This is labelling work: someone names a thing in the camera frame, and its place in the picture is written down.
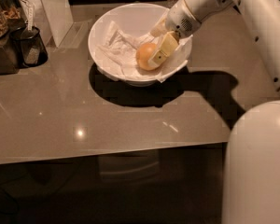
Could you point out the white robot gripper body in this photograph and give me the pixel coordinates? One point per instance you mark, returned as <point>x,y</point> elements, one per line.
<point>179,19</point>

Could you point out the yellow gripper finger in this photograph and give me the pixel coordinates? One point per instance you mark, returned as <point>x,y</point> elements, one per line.
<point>159,28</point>
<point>166,46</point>

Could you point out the orange fruit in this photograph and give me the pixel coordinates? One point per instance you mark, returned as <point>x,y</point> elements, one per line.
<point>143,55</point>

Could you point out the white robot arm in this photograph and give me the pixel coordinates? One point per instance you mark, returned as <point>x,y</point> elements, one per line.
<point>251,170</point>

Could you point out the white bowl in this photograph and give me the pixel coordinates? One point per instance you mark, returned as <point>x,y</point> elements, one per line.
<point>130,17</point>

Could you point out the white paper napkin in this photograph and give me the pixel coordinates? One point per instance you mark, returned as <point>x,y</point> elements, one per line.
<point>114,51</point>

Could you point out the black mesh pen cup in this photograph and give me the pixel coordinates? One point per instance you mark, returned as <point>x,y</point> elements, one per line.
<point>29,46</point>

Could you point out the white tag in cup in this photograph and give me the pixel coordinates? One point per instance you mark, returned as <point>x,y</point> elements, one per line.
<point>30,17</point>

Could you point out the dark box under jar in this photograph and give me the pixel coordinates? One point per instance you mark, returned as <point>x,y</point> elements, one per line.
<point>9,57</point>

